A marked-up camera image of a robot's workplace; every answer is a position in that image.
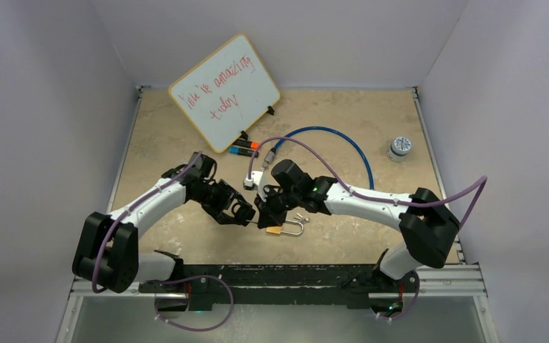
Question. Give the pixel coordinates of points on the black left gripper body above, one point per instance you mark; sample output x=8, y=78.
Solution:
x=216, y=199

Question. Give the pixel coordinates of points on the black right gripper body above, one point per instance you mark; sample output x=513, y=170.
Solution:
x=277, y=205

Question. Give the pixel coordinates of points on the silver key bunch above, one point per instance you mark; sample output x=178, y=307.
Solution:
x=300, y=218

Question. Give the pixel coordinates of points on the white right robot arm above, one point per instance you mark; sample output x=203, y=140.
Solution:
x=428, y=233

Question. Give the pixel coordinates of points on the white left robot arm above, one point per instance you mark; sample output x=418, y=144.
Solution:
x=108, y=255

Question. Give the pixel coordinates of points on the brass padlock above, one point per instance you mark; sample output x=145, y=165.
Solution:
x=283, y=231

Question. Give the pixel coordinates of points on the blue-capped black marker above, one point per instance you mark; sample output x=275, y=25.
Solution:
x=241, y=151

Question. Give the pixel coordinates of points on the orange-capped black marker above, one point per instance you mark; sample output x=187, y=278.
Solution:
x=247, y=144

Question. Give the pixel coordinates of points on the white dry-erase board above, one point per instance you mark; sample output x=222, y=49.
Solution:
x=226, y=93

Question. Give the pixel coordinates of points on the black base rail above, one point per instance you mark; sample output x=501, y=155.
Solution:
x=354, y=286

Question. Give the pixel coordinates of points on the aluminium frame rail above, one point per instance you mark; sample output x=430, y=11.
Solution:
x=460, y=280

